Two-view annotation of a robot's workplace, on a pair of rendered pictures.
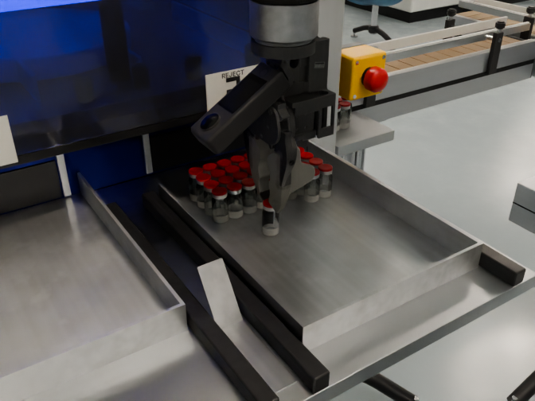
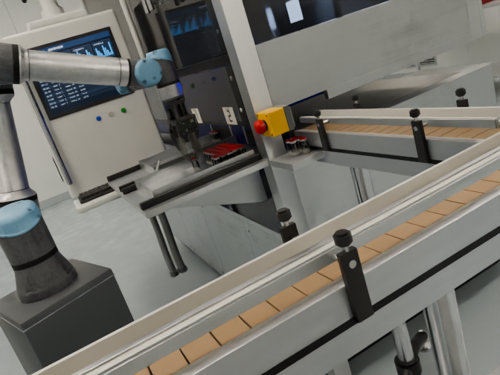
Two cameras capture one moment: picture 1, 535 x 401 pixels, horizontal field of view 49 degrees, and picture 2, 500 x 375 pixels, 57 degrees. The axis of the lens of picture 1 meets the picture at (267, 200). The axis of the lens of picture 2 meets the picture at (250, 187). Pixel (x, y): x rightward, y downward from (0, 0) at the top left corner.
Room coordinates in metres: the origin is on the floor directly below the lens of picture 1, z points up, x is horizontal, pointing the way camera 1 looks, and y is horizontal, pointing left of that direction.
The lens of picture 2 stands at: (1.09, -1.46, 1.22)
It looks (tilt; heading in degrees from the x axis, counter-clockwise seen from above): 17 degrees down; 102
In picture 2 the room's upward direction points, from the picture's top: 18 degrees counter-clockwise
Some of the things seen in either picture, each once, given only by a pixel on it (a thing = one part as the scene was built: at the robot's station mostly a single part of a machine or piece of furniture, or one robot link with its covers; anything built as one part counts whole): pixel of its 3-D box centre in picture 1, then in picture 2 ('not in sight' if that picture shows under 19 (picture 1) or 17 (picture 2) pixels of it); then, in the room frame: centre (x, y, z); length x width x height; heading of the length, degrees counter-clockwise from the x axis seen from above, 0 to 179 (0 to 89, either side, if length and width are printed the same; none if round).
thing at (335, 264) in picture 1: (306, 222); (193, 170); (0.64, -0.05, 0.90); 0.34 x 0.26 x 0.04; 33
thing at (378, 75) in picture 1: (373, 78); (261, 126); (0.91, -0.17, 0.99); 0.04 x 0.04 x 0.04; 33
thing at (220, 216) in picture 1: (269, 188); (216, 158); (0.71, 0.00, 0.90); 0.18 x 0.02 x 0.05; 123
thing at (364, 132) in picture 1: (341, 130); (300, 156); (0.99, -0.14, 0.87); 0.14 x 0.13 x 0.02; 33
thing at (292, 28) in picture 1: (282, 19); (172, 91); (0.65, -0.02, 1.15); 0.08 x 0.08 x 0.05
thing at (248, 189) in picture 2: not in sight; (215, 201); (0.69, -0.11, 0.79); 0.34 x 0.03 x 0.13; 33
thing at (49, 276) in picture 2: not in sight; (41, 270); (0.28, -0.45, 0.84); 0.15 x 0.15 x 0.10
